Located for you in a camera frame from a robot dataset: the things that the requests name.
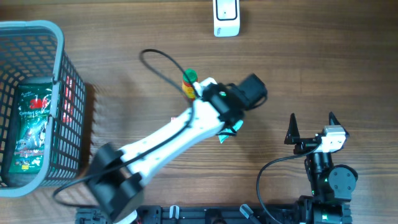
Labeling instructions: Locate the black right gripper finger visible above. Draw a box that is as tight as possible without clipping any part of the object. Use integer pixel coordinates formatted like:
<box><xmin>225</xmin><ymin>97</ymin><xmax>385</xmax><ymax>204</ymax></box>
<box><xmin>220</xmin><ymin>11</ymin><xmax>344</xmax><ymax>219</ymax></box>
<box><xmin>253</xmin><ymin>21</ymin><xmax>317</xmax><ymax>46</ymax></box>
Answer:
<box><xmin>328</xmin><ymin>111</ymin><xmax>349</xmax><ymax>137</ymax></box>
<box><xmin>285</xmin><ymin>113</ymin><xmax>300</xmax><ymax>139</ymax></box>

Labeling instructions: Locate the teal wipes packet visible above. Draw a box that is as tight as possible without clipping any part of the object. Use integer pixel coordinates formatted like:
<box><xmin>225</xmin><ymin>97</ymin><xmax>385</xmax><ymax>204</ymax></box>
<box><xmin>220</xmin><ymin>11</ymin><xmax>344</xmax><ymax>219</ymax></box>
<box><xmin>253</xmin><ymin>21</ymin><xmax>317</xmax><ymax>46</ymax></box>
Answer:
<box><xmin>217</xmin><ymin>120</ymin><xmax>243</xmax><ymax>144</ymax></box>

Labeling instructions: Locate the red sauce bottle green cap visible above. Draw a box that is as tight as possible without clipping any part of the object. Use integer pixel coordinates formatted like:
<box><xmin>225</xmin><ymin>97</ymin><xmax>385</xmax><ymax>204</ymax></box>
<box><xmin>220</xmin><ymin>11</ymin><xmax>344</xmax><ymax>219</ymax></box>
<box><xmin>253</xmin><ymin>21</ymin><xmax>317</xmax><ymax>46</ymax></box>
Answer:
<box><xmin>182</xmin><ymin>68</ymin><xmax>198</xmax><ymax>101</ymax></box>

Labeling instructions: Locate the green glove package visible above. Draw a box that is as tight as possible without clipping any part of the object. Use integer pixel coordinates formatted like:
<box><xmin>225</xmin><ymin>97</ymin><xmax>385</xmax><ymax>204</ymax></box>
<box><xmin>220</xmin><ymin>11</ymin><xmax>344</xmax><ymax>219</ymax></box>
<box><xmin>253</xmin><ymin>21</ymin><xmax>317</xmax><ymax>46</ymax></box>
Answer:
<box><xmin>9</xmin><ymin>83</ymin><xmax>52</xmax><ymax>174</ymax></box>

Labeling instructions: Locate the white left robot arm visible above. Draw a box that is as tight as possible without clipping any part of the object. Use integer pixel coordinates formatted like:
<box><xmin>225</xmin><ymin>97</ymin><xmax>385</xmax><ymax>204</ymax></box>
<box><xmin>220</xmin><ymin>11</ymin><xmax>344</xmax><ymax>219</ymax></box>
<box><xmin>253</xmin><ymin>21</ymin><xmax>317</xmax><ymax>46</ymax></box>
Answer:
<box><xmin>85</xmin><ymin>74</ymin><xmax>267</xmax><ymax>223</ymax></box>

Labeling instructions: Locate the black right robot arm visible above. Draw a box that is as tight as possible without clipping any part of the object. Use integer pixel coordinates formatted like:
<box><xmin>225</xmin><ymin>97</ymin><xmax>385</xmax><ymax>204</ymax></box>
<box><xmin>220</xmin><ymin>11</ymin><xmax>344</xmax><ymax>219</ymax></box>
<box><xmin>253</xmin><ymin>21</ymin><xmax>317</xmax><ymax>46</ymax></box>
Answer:
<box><xmin>284</xmin><ymin>112</ymin><xmax>358</xmax><ymax>223</ymax></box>

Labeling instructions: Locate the white barcode scanner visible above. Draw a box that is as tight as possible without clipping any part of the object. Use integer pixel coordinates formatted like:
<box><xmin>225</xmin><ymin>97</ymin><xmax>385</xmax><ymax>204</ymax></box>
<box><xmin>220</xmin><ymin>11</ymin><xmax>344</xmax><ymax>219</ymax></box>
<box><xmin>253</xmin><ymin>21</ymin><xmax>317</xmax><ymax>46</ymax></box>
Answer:
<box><xmin>213</xmin><ymin>0</ymin><xmax>241</xmax><ymax>37</ymax></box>

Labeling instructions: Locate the grey plastic basket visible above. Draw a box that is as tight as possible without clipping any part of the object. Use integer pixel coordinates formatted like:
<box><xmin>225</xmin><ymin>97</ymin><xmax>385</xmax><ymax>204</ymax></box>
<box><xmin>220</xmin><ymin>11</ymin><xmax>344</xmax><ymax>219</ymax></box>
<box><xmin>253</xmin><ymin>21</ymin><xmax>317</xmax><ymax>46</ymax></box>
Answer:
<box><xmin>1</xmin><ymin>20</ymin><xmax>86</xmax><ymax>198</ymax></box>

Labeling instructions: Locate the black right camera cable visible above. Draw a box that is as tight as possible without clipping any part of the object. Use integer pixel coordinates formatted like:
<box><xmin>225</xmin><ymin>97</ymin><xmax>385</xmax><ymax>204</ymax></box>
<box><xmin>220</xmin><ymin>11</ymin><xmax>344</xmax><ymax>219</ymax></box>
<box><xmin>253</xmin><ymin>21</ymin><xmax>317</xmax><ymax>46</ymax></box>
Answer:
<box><xmin>256</xmin><ymin>146</ymin><xmax>321</xmax><ymax>224</ymax></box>

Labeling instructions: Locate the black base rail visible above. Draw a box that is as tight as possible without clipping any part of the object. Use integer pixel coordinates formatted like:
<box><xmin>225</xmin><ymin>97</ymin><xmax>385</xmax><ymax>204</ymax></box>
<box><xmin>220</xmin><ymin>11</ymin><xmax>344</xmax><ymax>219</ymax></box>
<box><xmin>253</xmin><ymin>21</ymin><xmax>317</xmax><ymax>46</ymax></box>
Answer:
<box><xmin>75</xmin><ymin>203</ymin><xmax>353</xmax><ymax>224</ymax></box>

